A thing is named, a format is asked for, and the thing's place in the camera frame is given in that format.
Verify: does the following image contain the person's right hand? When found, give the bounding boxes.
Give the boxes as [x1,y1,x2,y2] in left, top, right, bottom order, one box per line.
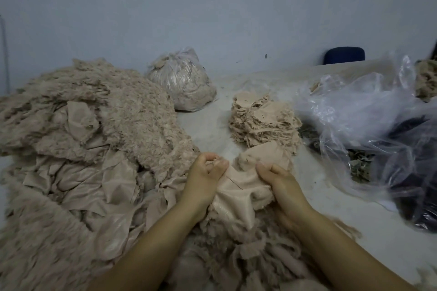
[255,161,318,230]

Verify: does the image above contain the person's left hand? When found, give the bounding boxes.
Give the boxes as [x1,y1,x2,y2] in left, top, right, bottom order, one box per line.
[179,152,231,223]

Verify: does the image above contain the stack of sorted beige pieces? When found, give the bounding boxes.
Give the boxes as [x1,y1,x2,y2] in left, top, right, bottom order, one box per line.
[229,91,274,144]

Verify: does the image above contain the beige scrap strips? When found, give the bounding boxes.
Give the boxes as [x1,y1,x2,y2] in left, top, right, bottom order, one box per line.
[167,216,363,291]

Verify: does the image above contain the large pile beige fabric scraps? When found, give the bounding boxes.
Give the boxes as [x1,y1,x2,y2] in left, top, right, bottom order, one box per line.
[0,59,200,291]

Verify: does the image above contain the person's right forearm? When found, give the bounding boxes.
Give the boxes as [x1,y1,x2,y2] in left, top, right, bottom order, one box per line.
[295,209,417,291]

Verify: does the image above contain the person's left forearm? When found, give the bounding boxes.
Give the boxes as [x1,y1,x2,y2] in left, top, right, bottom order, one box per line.
[87,202,206,291]

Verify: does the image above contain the beige fur pile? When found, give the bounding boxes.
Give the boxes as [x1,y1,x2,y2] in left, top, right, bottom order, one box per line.
[415,59,437,103]

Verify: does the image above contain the clear bag of beige scraps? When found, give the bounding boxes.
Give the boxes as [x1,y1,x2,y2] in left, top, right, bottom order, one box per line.
[145,47,218,113]

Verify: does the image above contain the large clear plastic bag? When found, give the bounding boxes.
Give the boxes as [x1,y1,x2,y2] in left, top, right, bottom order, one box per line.
[297,52,437,234]

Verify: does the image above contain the blue chair back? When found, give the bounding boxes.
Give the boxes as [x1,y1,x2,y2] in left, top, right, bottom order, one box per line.
[323,46,366,65]

